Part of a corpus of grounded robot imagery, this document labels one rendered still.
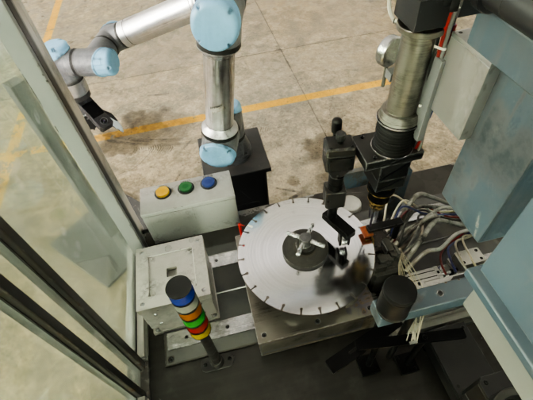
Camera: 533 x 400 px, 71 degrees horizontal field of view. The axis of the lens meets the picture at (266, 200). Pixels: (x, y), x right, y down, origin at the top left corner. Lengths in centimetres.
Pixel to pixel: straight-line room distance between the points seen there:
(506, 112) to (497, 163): 7
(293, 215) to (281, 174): 143
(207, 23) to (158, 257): 59
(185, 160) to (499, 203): 221
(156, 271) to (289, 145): 175
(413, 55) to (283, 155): 197
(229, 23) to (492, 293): 76
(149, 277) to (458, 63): 81
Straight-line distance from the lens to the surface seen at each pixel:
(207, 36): 98
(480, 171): 63
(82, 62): 119
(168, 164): 262
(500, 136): 58
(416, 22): 58
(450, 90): 62
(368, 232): 94
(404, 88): 65
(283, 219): 98
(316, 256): 90
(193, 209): 114
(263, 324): 95
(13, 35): 75
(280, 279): 89
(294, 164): 246
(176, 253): 103
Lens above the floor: 173
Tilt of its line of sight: 50 degrees down
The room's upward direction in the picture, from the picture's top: 6 degrees counter-clockwise
